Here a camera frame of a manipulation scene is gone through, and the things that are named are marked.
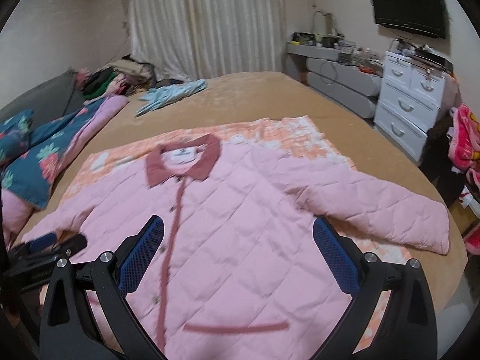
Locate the pink quilted jacket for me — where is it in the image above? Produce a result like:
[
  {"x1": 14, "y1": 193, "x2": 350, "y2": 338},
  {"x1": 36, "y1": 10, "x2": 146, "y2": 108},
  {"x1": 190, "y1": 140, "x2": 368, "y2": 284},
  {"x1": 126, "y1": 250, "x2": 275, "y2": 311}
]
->
[{"x1": 24, "y1": 134, "x2": 449, "y2": 359}]

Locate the pile of clothes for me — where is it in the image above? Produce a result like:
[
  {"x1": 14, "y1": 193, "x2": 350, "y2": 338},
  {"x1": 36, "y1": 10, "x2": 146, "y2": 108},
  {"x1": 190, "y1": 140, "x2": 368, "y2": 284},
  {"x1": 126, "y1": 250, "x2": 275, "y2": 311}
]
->
[{"x1": 77, "y1": 55, "x2": 157, "y2": 102}]

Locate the blue floral pink quilt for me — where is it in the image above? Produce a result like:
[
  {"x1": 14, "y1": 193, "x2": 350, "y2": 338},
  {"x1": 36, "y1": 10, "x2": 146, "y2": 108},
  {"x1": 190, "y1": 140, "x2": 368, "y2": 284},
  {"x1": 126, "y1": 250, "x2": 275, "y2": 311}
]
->
[{"x1": 1, "y1": 95, "x2": 128, "y2": 244}]

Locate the grey bed headboard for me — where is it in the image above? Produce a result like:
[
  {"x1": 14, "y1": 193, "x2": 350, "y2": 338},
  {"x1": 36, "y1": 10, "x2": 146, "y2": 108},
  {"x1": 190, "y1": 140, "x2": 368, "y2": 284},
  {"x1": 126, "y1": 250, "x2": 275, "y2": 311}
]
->
[{"x1": 1, "y1": 69, "x2": 84, "y2": 128}]

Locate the pink patterned blanket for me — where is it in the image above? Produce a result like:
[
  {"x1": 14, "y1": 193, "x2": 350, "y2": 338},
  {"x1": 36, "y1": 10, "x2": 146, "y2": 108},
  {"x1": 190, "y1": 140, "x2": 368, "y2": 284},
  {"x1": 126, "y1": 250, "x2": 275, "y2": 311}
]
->
[{"x1": 447, "y1": 103, "x2": 480, "y2": 255}]

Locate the light blue garment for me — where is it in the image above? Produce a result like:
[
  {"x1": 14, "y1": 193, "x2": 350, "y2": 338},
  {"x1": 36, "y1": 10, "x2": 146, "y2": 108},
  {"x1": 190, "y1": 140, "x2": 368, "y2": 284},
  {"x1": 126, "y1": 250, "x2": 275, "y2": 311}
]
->
[{"x1": 135, "y1": 79, "x2": 208, "y2": 117}]

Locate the orange white plaid blanket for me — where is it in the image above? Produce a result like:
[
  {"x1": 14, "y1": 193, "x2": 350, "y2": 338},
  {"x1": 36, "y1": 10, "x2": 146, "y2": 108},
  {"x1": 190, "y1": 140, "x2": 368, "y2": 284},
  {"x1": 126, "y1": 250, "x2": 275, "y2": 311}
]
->
[{"x1": 59, "y1": 116, "x2": 411, "y2": 352}]

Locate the white drawer chest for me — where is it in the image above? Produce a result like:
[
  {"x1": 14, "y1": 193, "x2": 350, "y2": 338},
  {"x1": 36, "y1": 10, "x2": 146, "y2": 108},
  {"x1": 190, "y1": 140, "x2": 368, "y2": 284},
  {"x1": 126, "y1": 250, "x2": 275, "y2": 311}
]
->
[{"x1": 373, "y1": 51, "x2": 459, "y2": 164}]

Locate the grey vanity desk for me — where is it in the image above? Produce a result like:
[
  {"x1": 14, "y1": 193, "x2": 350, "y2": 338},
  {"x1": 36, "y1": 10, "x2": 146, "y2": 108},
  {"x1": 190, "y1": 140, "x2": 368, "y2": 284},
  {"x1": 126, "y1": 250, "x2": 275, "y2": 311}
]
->
[{"x1": 286, "y1": 42, "x2": 382, "y2": 119}]

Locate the tan bed cover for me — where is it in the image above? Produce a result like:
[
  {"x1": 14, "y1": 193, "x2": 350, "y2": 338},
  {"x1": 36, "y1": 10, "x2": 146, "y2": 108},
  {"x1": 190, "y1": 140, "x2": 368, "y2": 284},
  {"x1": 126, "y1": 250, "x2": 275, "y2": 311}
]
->
[{"x1": 10, "y1": 70, "x2": 469, "y2": 316}]

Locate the white striped curtain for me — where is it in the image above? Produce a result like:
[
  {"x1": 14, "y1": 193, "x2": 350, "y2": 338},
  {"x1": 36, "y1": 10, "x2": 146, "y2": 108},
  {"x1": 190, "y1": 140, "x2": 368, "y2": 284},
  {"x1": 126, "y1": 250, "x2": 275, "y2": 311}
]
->
[{"x1": 128, "y1": 0, "x2": 286, "y2": 81}]

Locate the black wall television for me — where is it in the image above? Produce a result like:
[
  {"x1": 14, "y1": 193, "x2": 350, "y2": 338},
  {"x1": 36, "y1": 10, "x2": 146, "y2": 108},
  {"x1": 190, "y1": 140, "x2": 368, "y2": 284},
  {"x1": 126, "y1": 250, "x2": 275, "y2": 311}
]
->
[{"x1": 371, "y1": 0, "x2": 447, "y2": 39}]

